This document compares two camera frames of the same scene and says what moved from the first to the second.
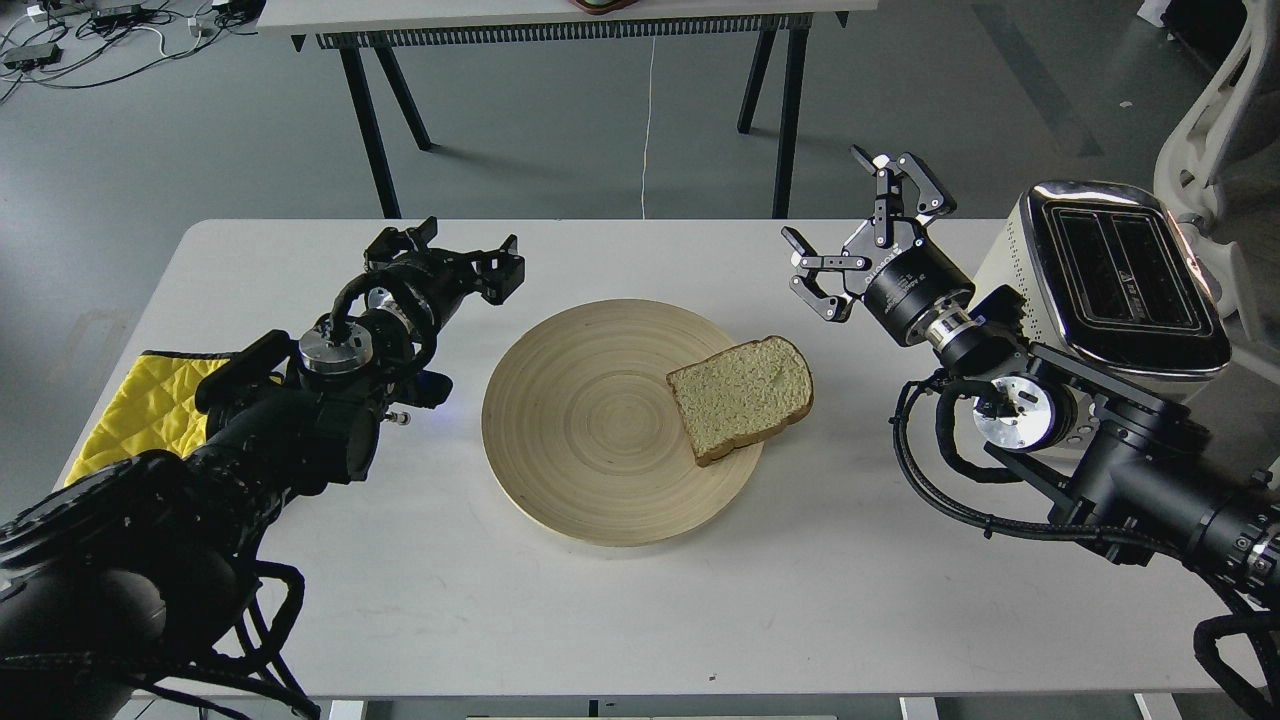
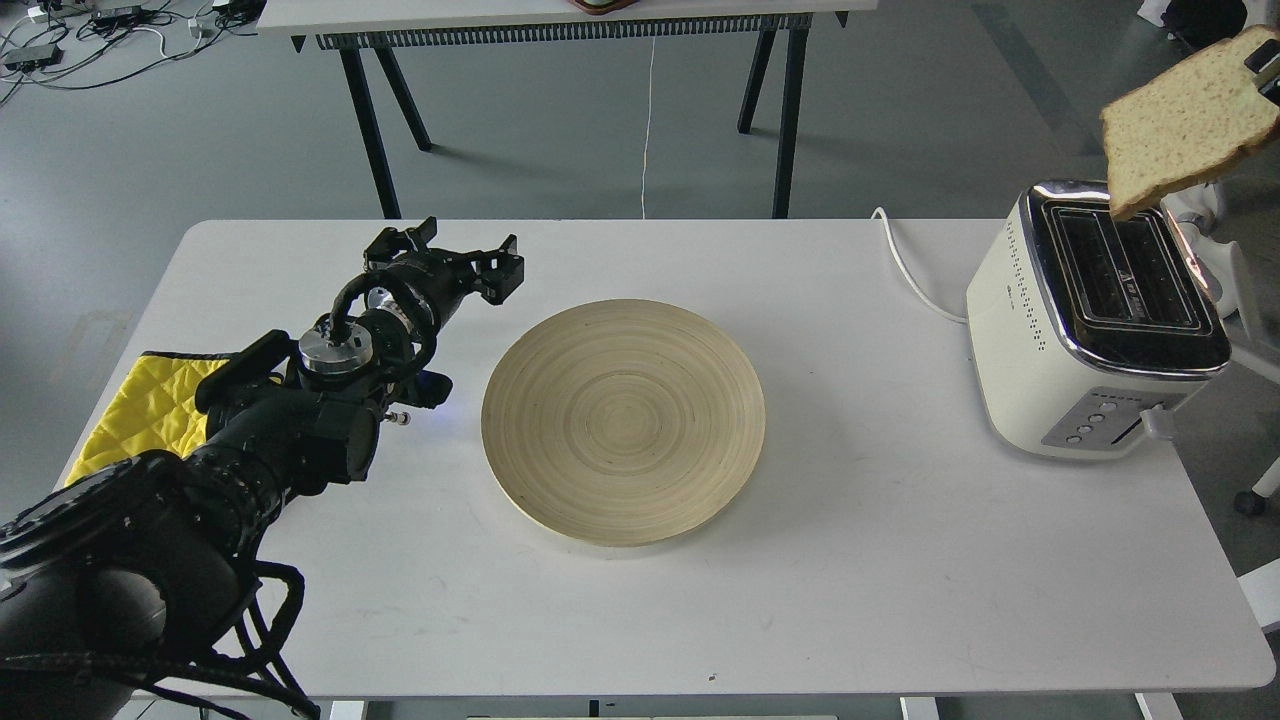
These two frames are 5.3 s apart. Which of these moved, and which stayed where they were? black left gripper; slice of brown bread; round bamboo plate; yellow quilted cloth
Moved: slice of brown bread
Stayed: yellow quilted cloth; black left gripper; round bamboo plate
